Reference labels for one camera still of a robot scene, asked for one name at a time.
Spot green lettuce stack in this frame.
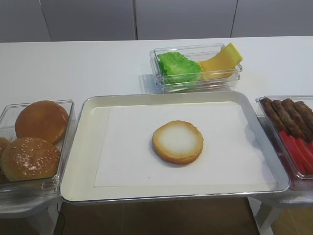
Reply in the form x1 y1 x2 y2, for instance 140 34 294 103
157 51 202 84

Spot clear lettuce cheese container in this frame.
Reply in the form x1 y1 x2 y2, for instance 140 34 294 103
150 43 243 93

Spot bottom bun half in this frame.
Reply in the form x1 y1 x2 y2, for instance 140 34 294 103
152 120 204 165

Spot silver metal tray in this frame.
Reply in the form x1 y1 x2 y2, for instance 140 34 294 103
60 91 290 203

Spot yellow cheese slices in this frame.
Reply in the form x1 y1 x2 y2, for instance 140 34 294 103
198 43 243 80

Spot white paper sheet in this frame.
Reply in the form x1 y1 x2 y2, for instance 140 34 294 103
94 102 275 187

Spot plain brown bun top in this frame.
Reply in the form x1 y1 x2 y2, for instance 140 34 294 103
15 100 69 144

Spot brown meat patty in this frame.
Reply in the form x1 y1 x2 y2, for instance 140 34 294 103
294 101 313 130
282 98 313 142
271 100 305 139
260 98 287 132

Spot clear bun container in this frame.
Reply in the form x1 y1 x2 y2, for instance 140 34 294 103
0 100 75 197

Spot sesame bun right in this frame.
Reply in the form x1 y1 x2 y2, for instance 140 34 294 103
0 138 60 182

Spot sesame bun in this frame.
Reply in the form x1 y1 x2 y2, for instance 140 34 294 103
0 138 60 182
0 137 10 156

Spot clear patty tomato container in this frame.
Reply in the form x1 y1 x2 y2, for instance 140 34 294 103
255 96 313 191

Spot red tomato slice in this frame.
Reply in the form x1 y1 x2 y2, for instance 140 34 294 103
307 141 313 154
287 136 313 175
279 131 306 175
295 138 313 174

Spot sesame bun left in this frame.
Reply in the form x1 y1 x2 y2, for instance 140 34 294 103
0 137 10 156

